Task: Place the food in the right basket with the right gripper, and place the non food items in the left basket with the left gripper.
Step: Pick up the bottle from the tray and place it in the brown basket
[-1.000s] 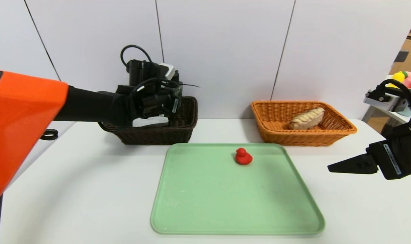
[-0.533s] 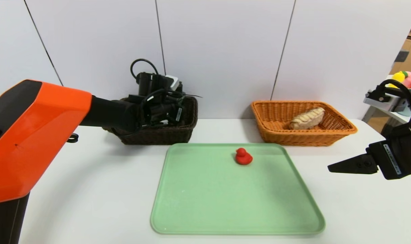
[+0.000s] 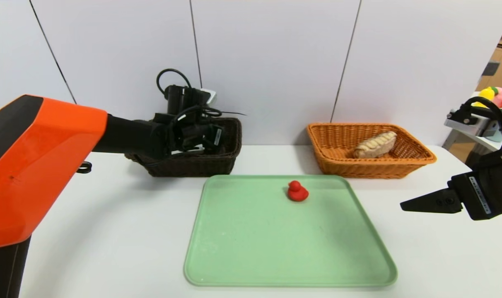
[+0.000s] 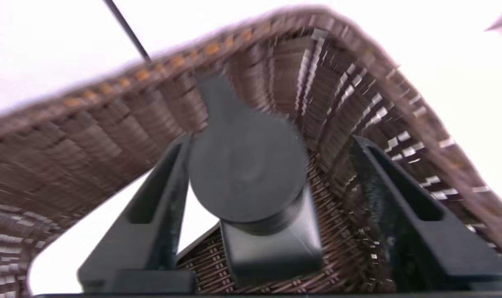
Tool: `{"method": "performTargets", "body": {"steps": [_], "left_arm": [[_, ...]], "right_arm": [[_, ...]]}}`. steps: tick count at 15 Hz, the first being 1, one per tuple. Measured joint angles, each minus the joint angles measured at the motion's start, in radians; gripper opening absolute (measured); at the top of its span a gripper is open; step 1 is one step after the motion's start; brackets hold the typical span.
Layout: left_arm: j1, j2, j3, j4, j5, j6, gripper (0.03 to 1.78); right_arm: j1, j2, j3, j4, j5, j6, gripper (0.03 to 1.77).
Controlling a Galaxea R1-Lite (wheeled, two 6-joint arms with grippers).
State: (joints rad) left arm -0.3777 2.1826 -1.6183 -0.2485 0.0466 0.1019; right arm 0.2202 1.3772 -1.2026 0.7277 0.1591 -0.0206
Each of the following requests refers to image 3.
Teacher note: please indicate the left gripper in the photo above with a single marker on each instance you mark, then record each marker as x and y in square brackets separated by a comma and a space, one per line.
[216, 137]

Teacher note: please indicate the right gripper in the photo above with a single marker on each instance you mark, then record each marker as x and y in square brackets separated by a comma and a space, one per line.
[476, 199]

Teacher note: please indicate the striped bread loaf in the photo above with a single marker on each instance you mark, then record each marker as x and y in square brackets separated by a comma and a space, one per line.
[375, 145]

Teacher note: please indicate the dark brown wicker basket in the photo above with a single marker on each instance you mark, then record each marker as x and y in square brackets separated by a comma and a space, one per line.
[201, 167]

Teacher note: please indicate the orange wicker basket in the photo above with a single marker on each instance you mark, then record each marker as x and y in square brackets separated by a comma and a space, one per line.
[338, 165]

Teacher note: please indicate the black zip tie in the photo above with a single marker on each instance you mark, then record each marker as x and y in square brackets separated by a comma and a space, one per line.
[232, 112]

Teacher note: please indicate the white side table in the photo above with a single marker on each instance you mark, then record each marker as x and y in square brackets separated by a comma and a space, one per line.
[487, 144]

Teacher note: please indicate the red rubber duck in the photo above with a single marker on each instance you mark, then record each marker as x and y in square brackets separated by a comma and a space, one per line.
[296, 193]

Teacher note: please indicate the yellow duck toy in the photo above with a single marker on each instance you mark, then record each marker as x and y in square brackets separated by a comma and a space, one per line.
[486, 94]

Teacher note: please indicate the green plastic tray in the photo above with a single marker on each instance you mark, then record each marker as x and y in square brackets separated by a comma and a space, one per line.
[276, 248]

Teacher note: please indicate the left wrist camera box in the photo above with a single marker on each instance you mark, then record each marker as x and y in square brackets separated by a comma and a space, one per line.
[207, 95]

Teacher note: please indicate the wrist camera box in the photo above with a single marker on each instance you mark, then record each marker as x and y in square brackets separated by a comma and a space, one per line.
[207, 95]
[462, 120]

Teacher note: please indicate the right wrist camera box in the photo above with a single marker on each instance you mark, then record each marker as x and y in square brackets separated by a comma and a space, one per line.
[462, 120]

